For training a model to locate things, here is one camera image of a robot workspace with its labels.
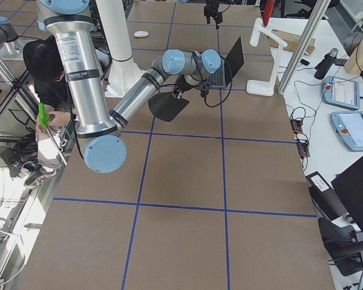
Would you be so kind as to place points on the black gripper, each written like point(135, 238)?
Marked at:
point(212, 6)
point(180, 86)

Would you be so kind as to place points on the grey laptop computer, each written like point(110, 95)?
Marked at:
point(229, 68)

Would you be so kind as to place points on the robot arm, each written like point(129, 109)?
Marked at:
point(105, 110)

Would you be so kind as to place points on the red cylinder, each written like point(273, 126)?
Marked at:
point(270, 4)

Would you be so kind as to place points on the cardboard box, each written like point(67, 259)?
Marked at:
point(292, 41)

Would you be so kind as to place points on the small black square device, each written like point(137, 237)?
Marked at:
point(304, 62)

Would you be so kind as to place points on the black water bottle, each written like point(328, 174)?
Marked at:
point(323, 67)

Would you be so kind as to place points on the black power strip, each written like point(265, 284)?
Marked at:
point(301, 139)

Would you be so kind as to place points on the seated person in black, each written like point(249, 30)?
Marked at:
point(43, 61)

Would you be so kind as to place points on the upper blue teach pendant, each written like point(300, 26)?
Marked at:
point(341, 92)

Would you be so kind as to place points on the blue teach pendant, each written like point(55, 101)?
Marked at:
point(341, 92)
point(349, 126)

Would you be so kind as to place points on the lower blue teach pendant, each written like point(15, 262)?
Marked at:
point(349, 126)

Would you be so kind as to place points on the black labelled box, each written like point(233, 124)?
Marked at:
point(325, 196)

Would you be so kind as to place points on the black computer monitor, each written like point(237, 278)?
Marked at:
point(348, 185)

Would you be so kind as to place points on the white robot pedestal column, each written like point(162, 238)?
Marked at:
point(124, 72)

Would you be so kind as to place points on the white wireless mouse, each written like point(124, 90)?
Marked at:
point(141, 34)

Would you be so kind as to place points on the aluminium frame post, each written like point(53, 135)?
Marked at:
point(308, 32)

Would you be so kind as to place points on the green handled tool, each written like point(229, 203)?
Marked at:
point(44, 117)

